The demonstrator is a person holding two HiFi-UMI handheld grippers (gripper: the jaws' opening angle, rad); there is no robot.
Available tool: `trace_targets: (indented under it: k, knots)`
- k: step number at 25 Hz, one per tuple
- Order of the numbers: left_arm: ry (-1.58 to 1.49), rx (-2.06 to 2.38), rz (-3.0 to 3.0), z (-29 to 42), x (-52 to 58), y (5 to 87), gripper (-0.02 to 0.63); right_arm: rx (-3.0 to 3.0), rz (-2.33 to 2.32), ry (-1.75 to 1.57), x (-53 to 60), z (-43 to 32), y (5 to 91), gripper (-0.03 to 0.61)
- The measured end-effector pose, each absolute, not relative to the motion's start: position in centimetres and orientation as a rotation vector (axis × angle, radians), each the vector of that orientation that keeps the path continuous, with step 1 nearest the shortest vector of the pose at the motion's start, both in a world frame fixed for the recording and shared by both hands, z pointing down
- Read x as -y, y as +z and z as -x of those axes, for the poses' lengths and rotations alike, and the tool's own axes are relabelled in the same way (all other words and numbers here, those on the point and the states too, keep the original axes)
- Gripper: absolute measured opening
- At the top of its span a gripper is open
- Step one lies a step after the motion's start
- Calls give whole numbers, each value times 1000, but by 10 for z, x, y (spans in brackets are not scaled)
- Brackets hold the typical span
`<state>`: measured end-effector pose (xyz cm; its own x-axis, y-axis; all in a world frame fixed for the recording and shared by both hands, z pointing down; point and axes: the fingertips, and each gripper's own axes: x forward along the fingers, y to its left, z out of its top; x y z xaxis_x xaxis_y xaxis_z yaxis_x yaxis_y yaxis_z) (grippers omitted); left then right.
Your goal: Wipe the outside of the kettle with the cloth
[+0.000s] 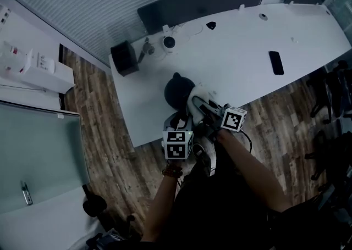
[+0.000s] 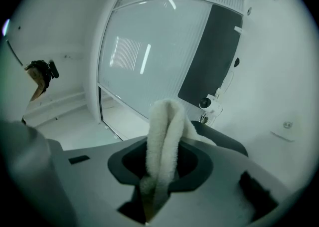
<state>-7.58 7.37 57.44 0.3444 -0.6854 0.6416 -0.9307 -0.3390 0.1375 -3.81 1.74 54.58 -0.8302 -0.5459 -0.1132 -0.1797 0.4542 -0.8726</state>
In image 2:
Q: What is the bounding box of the frosted glass partition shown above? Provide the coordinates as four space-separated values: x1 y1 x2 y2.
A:
97 0 212 122

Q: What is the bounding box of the white fluffy cloth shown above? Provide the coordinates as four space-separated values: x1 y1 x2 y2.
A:
139 98 216 224

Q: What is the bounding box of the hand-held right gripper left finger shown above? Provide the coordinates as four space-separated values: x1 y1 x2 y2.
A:
49 135 150 227

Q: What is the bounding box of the white wall strip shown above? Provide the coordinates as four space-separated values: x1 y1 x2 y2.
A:
270 131 295 143

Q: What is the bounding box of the white wall-mounted camera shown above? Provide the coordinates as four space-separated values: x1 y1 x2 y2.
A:
198 93 224 117

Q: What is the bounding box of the black head-mounted camera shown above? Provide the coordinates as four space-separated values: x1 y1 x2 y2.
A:
48 59 60 79

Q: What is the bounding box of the person's head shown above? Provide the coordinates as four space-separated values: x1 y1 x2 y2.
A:
24 59 52 102

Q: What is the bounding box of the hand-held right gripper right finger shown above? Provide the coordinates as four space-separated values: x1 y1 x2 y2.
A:
153 139 293 226

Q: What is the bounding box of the large black wall panel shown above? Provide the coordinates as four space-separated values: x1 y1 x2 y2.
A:
177 3 244 109

